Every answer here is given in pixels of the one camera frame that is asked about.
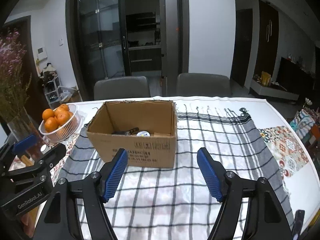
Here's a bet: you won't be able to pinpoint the black rectangular device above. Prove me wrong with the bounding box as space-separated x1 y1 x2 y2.
112 127 139 136

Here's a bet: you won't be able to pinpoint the round green white balm tin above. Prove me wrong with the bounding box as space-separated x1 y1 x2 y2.
136 131 150 137

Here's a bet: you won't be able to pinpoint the small white cylinder speaker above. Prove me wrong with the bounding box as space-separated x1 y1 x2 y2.
40 144 50 154

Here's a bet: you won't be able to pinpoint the glass vase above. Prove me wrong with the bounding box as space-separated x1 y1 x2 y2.
7 107 46 161

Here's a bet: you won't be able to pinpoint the white fruit basket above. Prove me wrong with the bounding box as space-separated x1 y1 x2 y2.
39 104 80 144

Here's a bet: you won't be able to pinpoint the orange fruit front left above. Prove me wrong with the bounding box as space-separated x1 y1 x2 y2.
44 117 59 133

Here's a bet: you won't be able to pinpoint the orange fruit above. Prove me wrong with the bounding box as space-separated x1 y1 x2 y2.
57 111 71 126
44 117 59 133

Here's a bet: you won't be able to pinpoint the black smartphone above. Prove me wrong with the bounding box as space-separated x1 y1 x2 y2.
292 210 305 240

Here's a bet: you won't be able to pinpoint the orange fruit right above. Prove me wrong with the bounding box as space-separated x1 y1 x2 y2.
57 111 71 126

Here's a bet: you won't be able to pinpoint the dried purple flowers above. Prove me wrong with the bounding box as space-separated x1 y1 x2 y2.
1 29 32 122

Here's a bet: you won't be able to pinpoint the patterned floral table mat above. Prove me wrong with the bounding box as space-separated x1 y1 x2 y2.
258 126 309 178

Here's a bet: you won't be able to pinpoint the checkered grey white cloth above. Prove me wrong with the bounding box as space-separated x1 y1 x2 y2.
57 106 295 240

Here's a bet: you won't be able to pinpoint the colourful patterned cushion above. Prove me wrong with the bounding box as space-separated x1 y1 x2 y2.
290 107 319 143

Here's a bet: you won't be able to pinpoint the brown cardboard box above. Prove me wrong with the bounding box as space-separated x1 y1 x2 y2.
86 100 177 168

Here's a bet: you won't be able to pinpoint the grey chair left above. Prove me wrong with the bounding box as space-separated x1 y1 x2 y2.
94 76 151 100

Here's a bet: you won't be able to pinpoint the grey chair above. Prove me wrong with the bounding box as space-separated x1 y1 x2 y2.
94 76 151 100
176 73 232 97

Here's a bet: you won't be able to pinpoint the grey chair right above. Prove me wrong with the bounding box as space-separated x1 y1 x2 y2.
176 73 232 97

